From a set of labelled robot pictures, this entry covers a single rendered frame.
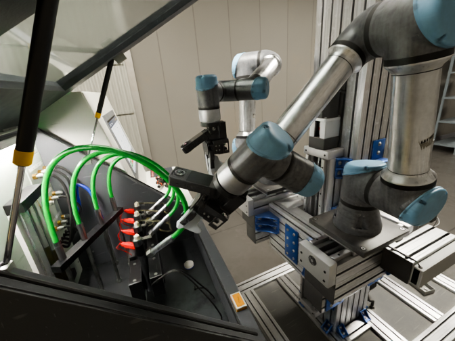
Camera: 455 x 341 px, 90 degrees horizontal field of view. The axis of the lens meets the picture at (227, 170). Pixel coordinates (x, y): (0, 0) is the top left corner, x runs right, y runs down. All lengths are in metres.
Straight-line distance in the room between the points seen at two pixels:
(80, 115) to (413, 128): 1.03
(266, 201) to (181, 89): 1.83
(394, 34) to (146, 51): 2.30
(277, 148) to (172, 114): 2.32
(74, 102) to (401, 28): 0.98
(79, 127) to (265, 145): 0.80
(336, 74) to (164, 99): 2.18
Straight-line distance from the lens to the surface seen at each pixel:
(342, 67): 0.65
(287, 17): 3.42
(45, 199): 0.74
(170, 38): 2.72
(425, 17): 0.59
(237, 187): 0.45
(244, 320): 0.71
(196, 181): 0.50
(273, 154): 0.40
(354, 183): 0.81
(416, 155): 0.69
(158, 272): 0.83
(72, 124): 1.05
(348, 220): 0.86
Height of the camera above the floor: 1.52
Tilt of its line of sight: 20 degrees down
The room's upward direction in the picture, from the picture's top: 5 degrees counter-clockwise
